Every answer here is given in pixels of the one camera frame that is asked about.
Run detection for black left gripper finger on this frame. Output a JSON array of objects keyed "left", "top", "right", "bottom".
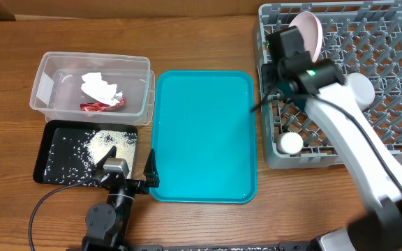
[
  {"left": 143, "top": 149, "right": 160, "bottom": 188},
  {"left": 95, "top": 146, "right": 117, "bottom": 170}
]

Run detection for red sauce packet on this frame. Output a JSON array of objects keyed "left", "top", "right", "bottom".
[{"left": 80, "top": 98, "right": 126, "bottom": 112}]

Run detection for white napkin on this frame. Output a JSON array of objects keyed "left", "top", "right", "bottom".
[{"left": 81, "top": 73, "right": 123, "bottom": 106}]

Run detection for white cup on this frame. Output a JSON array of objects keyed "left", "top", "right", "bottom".
[{"left": 276, "top": 132, "right": 303, "bottom": 155}]

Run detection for large white plate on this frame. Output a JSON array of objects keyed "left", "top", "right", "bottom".
[{"left": 289, "top": 11, "right": 323, "bottom": 62}]

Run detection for grey white bowl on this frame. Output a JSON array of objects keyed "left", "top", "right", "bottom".
[{"left": 343, "top": 73, "right": 375, "bottom": 112}]

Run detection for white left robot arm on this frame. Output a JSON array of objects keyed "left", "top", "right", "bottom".
[{"left": 82, "top": 146, "right": 160, "bottom": 250}]

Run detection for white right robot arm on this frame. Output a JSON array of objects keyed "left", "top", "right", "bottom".
[{"left": 266, "top": 26, "right": 402, "bottom": 250}]

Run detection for spilled rice grains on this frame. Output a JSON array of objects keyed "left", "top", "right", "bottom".
[{"left": 42, "top": 128, "right": 137, "bottom": 185}]

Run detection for black plastic tray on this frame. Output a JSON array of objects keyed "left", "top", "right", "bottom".
[{"left": 33, "top": 120, "right": 138, "bottom": 185}]

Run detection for teal serving tray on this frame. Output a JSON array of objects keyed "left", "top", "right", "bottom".
[{"left": 151, "top": 70, "right": 257, "bottom": 204}]

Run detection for clear plastic bin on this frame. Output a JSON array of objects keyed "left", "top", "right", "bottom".
[{"left": 29, "top": 52, "right": 155, "bottom": 126}]

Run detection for grey dish rack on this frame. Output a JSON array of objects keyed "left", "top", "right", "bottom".
[{"left": 254, "top": 1, "right": 402, "bottom": 169}]

